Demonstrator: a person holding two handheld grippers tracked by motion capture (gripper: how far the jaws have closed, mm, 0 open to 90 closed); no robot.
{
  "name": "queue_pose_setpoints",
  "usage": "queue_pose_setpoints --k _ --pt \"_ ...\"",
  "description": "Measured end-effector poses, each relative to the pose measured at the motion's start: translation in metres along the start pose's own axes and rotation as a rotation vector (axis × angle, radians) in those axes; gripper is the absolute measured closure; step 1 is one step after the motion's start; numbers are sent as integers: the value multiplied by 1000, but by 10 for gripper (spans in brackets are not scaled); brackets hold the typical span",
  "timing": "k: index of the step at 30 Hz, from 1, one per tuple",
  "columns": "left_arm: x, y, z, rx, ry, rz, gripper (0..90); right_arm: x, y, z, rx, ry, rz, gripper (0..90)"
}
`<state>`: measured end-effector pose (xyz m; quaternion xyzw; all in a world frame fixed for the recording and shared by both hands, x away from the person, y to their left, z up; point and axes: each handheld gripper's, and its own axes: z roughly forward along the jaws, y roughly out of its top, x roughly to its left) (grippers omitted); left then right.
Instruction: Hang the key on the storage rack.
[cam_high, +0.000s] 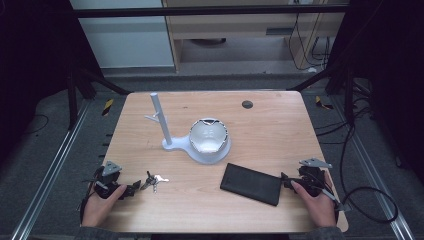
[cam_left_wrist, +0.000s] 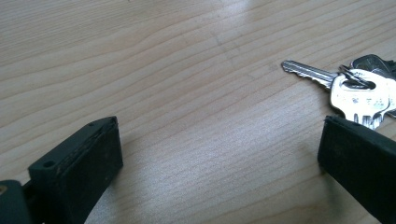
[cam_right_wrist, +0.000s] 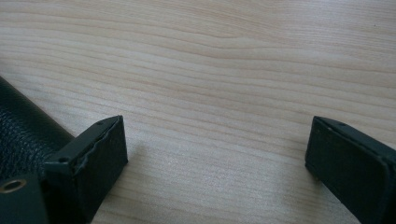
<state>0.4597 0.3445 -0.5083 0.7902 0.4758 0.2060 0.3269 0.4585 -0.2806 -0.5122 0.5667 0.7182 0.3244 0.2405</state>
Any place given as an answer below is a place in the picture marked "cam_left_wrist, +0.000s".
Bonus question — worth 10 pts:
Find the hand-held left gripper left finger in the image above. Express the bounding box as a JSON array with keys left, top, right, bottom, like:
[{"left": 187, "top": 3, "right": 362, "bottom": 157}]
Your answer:
[{"left": 27, "top": 116, "right": 124, "bottom": 224}]

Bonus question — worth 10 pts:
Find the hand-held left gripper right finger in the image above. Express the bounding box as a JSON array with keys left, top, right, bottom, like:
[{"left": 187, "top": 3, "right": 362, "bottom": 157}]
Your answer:
[{"left": 317, "top": 115, "right": 396, "bottom": 224}]

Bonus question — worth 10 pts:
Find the silver key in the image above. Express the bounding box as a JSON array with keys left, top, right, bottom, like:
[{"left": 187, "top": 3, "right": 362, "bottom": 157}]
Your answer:
[{"left": 280, "top": 60, "right": 396, "bottom": 131}]

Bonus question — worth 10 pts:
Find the metal key ring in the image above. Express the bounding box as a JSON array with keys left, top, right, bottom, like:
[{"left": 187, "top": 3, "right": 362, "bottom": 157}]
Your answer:
[{"left": 338, "top": 63, "right": 376, "bottom": 90}]

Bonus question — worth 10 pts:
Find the dark-headed key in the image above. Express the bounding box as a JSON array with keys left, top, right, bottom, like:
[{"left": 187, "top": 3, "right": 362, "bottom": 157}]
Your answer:
[{"left": 349, "top": 53, "right": 396, "bottom": 80}]

